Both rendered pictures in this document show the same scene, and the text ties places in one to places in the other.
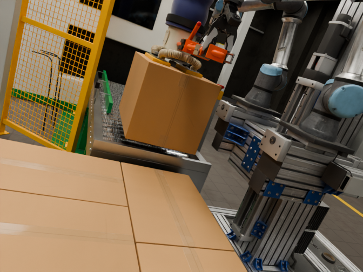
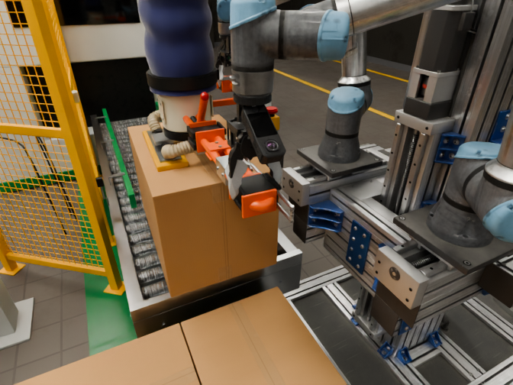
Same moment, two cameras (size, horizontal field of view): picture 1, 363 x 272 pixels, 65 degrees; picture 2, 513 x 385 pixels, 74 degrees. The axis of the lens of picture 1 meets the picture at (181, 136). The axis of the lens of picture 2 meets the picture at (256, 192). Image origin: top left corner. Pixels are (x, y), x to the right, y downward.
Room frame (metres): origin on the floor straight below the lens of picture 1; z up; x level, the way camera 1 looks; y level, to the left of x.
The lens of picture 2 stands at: (0.54, 0.02, 1.57)
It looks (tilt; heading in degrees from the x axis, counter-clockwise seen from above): 31 degrees down; 357
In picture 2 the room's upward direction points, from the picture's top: straight up
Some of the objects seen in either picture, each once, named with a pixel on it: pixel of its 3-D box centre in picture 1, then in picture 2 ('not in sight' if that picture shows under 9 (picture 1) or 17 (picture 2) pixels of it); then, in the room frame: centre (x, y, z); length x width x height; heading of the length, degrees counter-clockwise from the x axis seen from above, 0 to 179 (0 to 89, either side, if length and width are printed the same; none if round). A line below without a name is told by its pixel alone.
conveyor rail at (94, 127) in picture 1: (93, 101); (108, 183); (2.46, 0.85, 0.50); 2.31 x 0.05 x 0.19; 23
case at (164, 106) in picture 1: (162, 98); (198, 192); (1.70, 0.19, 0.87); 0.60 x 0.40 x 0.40; 21
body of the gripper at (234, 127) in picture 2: (226, 17); (250, 123); (1.17, 0.00, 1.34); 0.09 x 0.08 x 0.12; 21
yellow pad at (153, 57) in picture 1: (157, 56); (162, 143); (1.67, 0.29, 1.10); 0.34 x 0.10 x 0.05; 20
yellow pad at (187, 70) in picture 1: (187, 67); not in sight; (1.74, 0.11, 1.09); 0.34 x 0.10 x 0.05; 20
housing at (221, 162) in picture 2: (202, 52); (232, 169); (1.27, 0.04, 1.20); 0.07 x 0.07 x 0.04; 20
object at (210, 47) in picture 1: (213, 52); (252, 194); (1.14, 0.00, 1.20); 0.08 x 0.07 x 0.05; 20
